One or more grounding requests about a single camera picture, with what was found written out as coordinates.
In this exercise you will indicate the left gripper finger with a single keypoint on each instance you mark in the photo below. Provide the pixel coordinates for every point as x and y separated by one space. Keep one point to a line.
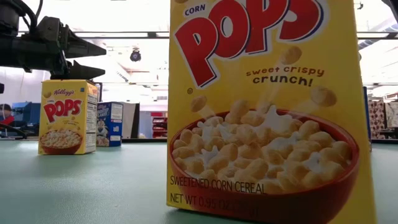
87 49
84 73

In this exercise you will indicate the yellow Corn Pops cereal box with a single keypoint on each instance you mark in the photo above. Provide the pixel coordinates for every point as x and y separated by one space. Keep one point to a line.
62 109
264 124

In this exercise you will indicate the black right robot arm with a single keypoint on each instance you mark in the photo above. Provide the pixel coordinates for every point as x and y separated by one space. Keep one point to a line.
392 3

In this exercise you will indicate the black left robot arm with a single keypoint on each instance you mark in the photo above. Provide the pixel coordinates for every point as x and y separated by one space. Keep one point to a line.
12 53

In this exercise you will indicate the blue Frosted Flakes cereal box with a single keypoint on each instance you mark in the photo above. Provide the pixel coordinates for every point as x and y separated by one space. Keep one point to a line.
107 124

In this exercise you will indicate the white panel with black edge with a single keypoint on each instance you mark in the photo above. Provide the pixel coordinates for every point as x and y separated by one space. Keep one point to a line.
127 119

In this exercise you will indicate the blue partition screen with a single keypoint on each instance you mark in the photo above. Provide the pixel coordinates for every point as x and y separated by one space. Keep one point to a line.
28 113

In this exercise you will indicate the person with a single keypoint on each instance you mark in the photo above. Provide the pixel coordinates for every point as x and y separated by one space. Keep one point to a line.
5 109

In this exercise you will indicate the red object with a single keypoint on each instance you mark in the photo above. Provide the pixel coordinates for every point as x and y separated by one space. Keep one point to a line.
7 120

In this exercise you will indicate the red storage rack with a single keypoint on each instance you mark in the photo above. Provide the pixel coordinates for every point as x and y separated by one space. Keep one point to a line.
159 124

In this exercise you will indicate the black round ceiling camera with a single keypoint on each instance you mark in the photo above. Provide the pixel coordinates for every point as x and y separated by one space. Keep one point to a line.
135 55

